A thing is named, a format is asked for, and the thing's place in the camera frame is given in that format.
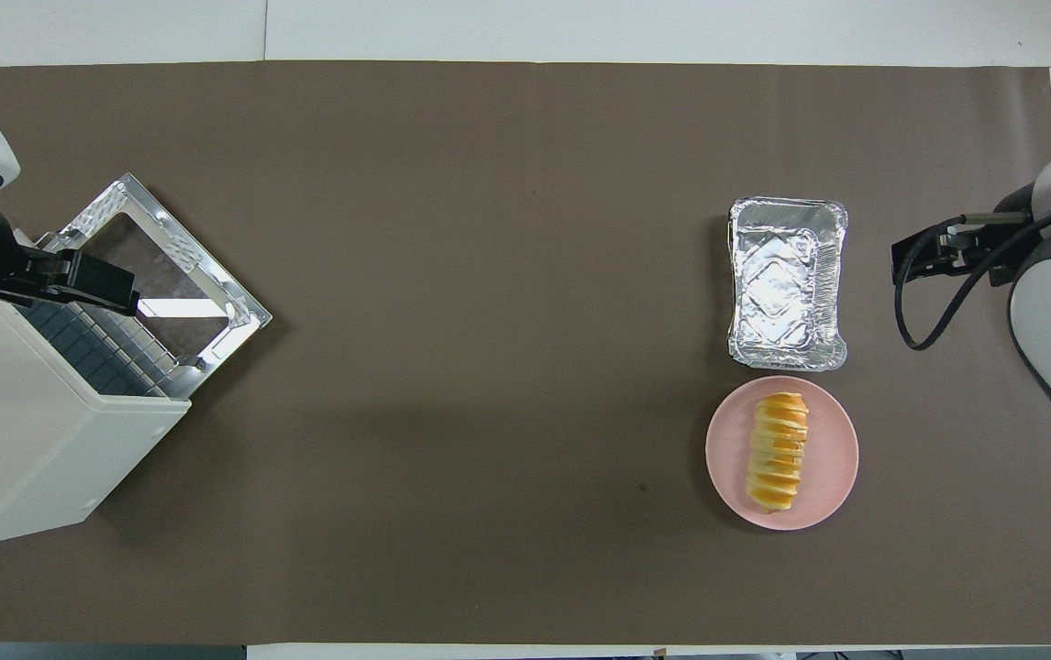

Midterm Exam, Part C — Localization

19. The silver oven wire rack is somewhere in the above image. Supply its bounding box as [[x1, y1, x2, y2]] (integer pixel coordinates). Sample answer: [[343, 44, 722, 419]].
[[17, 234, 192, 400]]

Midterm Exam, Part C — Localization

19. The aluminium foil tray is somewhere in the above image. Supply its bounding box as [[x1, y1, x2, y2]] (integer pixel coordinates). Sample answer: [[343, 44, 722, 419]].
[[727, 195, 849, 372]]

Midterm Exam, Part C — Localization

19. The brown table mat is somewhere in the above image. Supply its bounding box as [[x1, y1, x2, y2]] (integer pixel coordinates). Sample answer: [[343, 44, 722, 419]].
[[0, 60, 1051, 645]]

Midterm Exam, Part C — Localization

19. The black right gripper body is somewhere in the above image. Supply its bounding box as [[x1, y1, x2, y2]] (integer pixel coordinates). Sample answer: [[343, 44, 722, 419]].
[[936, 218, 1026, 287]]

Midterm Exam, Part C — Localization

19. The glass oven door metal frame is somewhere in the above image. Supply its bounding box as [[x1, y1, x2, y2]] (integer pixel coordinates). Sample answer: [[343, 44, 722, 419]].
[[60, 172, 272, 400]]

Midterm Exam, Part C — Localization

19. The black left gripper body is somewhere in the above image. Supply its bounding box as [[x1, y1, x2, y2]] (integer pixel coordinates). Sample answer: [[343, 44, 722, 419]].
[[0, 246, 73, 308]]

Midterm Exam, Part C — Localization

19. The white toaster oven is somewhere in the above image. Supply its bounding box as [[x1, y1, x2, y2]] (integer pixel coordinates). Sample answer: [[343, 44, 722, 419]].
[[0, 220, 193, 549]]

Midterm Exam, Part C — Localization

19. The sliced golden bread loaf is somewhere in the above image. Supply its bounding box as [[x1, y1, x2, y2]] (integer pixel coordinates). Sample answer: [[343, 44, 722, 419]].
[[745, 392, 811, 514]]

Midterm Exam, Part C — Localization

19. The pink round plate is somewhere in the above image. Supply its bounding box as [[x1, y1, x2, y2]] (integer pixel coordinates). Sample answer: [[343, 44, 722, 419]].
[[705, 375, 859, 532]]

